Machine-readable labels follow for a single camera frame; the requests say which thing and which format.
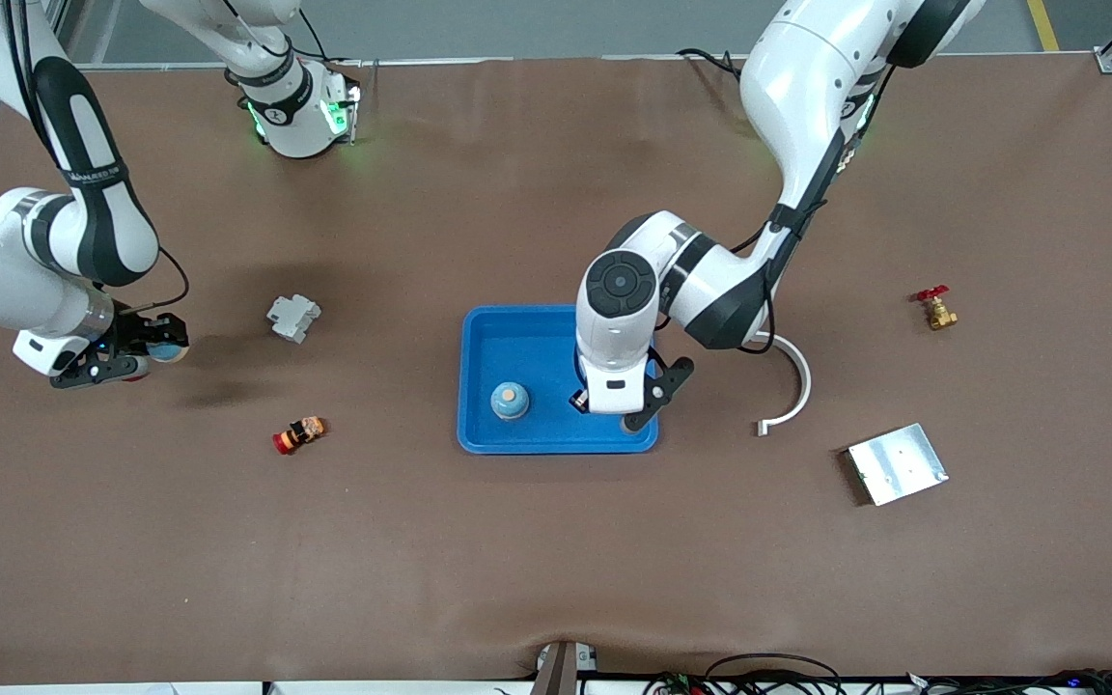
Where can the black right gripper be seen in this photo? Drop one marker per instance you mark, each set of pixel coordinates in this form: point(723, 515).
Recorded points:
point(139, 333)

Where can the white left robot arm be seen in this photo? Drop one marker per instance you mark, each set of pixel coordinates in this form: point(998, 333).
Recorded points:
point(807, 97)

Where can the white circuit breaker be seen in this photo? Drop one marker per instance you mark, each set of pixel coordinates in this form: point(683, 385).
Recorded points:
point(291, 319)

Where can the red yellow emergency stop button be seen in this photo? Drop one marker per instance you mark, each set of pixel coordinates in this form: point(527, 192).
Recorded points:
point(300, 434)

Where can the blue plastic tray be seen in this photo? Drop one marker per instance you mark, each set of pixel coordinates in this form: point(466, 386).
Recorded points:
point(517, 338)

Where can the brown table mat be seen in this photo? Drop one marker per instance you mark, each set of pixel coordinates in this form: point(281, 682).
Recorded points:
point(556, 560)

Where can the silver metal plate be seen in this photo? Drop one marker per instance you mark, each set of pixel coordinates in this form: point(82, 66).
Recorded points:
point(899, 465)

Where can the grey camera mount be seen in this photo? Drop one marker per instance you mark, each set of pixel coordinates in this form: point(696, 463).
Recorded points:
point(561, 671)

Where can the white curved plastic bracket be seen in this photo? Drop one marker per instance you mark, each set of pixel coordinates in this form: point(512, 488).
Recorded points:
point(804, 386)

